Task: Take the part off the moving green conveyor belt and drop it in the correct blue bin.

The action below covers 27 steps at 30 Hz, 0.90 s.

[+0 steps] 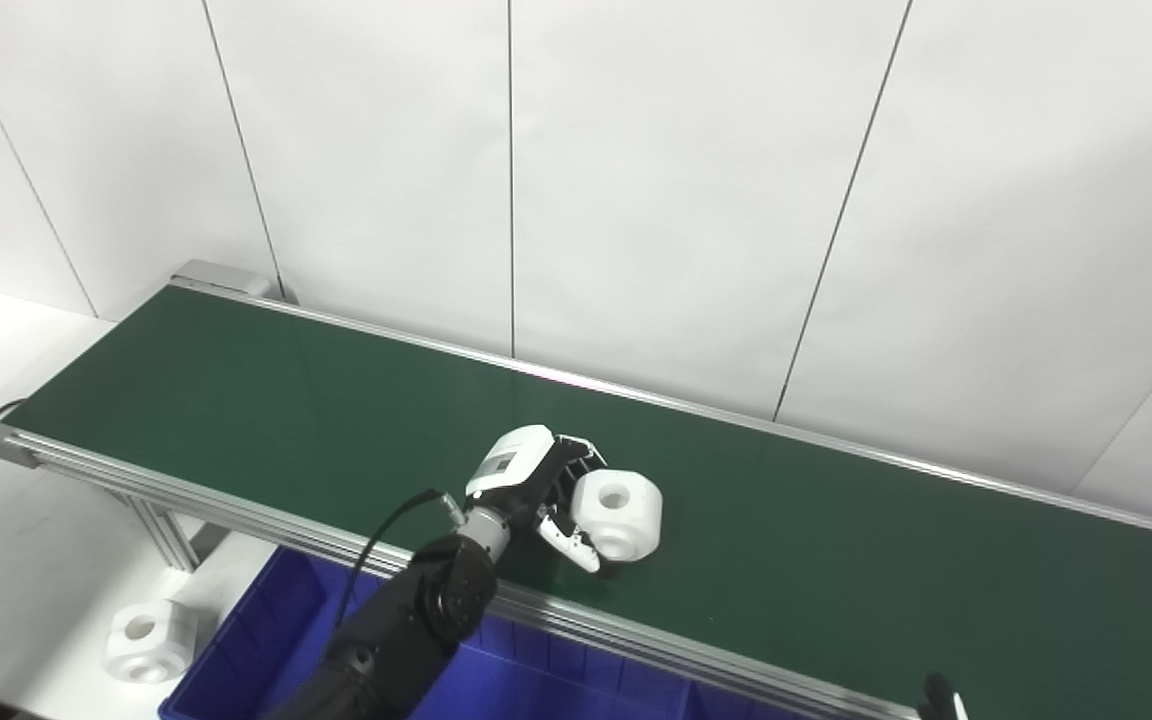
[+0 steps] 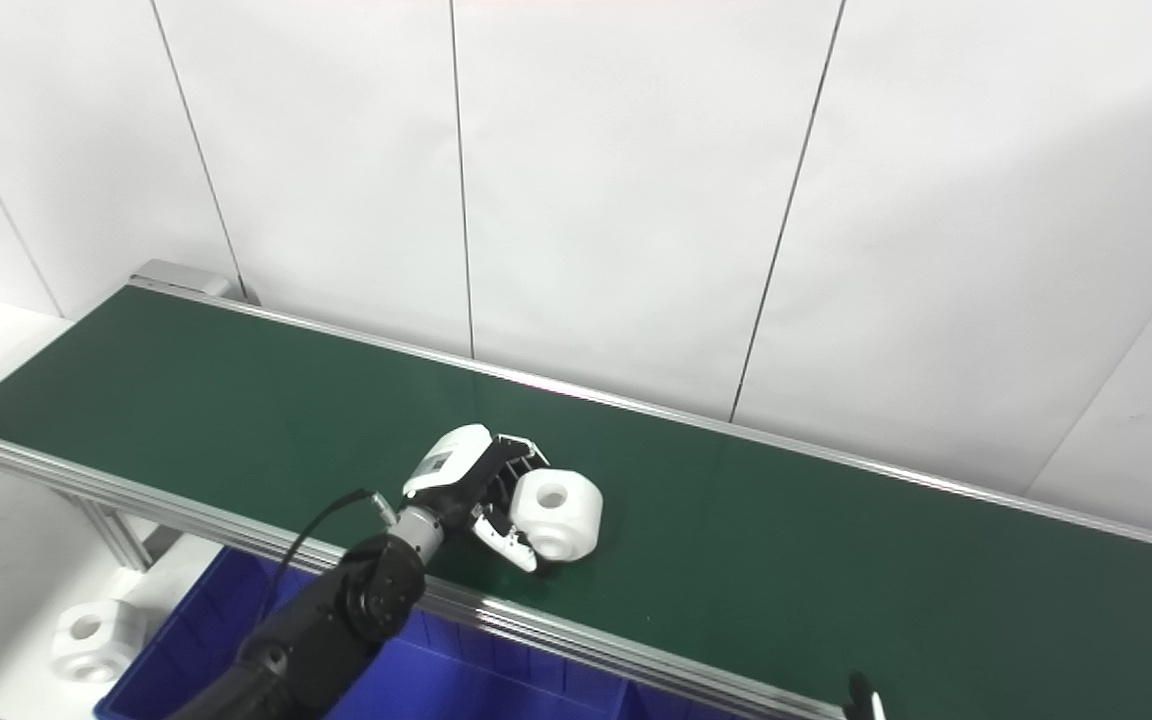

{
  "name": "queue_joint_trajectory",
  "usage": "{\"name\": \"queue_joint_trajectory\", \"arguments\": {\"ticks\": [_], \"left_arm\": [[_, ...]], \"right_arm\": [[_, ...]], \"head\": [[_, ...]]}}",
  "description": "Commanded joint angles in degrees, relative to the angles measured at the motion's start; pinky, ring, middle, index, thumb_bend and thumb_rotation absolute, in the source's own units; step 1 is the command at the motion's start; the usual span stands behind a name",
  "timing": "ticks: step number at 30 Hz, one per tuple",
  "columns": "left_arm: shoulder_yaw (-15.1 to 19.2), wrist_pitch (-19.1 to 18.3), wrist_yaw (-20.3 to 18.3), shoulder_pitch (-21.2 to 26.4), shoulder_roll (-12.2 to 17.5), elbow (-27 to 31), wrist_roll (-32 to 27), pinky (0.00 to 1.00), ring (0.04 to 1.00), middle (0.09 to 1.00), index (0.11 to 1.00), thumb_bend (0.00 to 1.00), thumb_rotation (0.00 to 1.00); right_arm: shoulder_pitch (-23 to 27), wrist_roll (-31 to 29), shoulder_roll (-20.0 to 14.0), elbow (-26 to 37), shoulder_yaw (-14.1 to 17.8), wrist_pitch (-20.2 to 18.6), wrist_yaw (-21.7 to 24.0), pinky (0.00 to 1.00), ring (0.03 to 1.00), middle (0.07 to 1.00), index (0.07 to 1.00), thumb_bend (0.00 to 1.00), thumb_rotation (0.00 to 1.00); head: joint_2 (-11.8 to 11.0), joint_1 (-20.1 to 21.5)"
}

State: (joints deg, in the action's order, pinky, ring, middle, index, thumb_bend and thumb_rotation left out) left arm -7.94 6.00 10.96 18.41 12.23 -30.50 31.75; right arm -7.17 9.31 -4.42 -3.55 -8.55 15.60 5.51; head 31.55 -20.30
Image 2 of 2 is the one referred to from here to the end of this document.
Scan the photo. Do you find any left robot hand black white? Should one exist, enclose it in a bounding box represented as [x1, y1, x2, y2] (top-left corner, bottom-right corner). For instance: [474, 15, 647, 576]
[401, 424, 550, 574]

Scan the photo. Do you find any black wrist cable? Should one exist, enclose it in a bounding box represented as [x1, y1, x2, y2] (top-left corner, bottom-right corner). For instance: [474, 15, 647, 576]
[254, 487, 399, 626]

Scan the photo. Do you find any white cylindrical part with holes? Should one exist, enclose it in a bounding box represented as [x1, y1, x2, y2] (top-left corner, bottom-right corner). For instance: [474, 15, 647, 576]
[509, 468, 604, 563]

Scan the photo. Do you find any blue plastic bin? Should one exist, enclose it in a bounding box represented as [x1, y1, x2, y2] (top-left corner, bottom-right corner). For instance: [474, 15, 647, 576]
[626, 682, 742, 720]
[93, 545, 637, 720]

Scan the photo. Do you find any green conveyor belt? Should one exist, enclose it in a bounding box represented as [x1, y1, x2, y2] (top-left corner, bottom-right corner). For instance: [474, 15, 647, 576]
[0, 287, 1152, 720]
[0, 259, 1152, 720]

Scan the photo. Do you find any aluminium conveyor leg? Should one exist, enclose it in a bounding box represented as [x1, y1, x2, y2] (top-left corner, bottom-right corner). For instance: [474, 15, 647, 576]
[64, 492, 185, 573]

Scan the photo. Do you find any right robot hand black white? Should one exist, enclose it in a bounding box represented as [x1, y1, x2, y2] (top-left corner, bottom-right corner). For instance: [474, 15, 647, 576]
[843, 672, 888, 720]

